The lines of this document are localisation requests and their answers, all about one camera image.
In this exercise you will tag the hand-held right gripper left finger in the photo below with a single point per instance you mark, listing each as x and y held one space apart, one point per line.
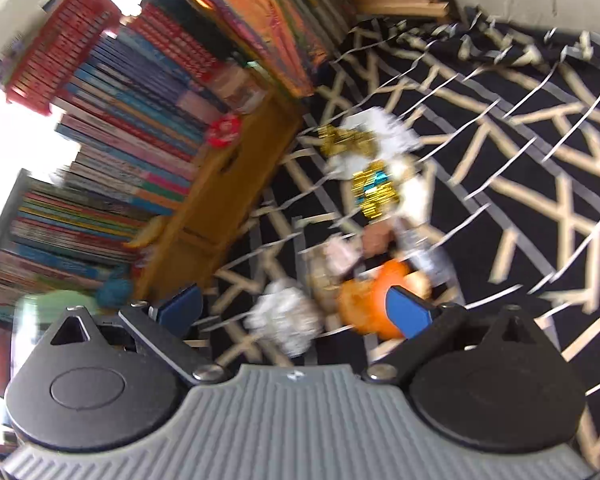
180 305

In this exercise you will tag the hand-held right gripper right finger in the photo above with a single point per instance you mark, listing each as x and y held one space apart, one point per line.
405 310

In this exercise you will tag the orange peel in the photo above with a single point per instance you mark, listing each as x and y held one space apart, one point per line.
365 300

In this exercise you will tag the clear crinkled plastic wrapper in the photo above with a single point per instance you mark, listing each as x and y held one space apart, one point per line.
425 260

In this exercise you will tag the small brown snack packet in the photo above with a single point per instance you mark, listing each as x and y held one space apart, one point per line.
377 237

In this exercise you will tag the beige wrapper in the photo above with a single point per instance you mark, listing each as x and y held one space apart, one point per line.
330 270

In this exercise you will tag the white tissue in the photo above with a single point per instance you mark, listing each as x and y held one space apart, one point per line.
285 317

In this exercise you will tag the gold and blue foil wrapper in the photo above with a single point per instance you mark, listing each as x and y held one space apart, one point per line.
375 190

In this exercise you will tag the blue yarn ball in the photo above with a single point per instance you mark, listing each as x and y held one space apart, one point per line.
115 292

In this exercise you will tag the yellow banana toy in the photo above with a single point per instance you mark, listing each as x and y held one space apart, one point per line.
142 235

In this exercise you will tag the wooden desk organizer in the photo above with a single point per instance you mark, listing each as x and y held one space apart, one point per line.
220 185

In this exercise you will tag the row of leaning paperback books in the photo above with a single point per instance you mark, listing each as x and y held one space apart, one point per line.
55 230

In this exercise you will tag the black patterned cloth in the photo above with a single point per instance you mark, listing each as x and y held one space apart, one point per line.
530 210

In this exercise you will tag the red pink knitted flower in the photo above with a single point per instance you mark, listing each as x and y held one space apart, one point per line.
225 130

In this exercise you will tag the row of colourful upright books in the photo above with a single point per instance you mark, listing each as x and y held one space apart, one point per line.
130 110

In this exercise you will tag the plastic jar with white lid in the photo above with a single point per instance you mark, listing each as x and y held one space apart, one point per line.
237 90

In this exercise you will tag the dark hardcover book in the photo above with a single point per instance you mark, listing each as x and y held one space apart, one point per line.
190 25

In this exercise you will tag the red plastic basket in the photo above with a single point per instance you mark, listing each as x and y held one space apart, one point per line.
55 45

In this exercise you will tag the iridescent orange comic book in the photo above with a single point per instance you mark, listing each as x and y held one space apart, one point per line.
270 30

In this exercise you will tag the wooden easel stand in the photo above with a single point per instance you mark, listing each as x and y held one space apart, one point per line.
420 10

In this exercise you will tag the row of thin magazines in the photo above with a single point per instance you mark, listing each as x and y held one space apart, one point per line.
320 10

